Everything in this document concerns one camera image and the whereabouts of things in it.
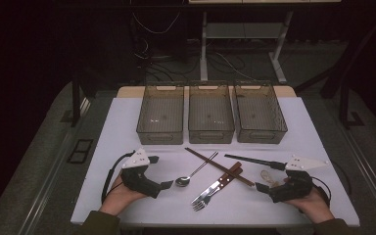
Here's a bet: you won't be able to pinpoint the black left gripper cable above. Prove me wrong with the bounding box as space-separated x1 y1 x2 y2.
101 150 137 205

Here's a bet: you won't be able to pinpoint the steel spoon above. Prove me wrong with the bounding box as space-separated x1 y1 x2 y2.
174 151 219 188

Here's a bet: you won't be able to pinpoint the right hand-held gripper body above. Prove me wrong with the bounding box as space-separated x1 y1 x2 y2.
268 155 329 204

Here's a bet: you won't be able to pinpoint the brown wooden chopstick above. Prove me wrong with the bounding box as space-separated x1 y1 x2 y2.
184 147 256 188
185 147 255 186

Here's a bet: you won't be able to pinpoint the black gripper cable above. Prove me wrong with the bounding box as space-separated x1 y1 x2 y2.
101 150 137 205
311 161 353 210

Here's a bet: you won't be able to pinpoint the black metal stand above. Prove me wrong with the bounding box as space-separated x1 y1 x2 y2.
337 79 366 130

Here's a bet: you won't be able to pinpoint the grey metal desk frame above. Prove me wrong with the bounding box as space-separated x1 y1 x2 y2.
199 11 294 85

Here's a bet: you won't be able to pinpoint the hanging light cable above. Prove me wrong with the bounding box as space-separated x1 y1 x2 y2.
131 11 181 35

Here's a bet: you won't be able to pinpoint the black floor outlet frame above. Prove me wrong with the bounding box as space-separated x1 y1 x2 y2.
66 138 94 165

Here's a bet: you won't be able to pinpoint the person's right hand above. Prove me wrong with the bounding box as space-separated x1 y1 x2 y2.
282 186 336 225

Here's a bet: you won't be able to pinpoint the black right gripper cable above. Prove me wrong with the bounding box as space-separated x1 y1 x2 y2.
311 161 353 210

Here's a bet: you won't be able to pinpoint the person's left hand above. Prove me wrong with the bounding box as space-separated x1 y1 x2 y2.
98 175 149 217

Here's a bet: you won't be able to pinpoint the steel fork with wooden handle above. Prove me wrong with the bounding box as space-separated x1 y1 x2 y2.
191 166 244 212

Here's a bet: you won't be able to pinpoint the black floor cables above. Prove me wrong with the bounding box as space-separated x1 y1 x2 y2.
143 38 275 82

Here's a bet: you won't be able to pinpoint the steel knife with wooden handle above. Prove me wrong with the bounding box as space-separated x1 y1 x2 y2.
191 161 243 205

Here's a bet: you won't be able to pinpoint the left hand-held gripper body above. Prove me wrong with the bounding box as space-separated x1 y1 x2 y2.
120 147 164 200

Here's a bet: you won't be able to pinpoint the smoky clear plastic bin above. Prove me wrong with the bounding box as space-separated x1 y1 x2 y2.
187 81 236 145
135 82 185 146
233 80 289 144

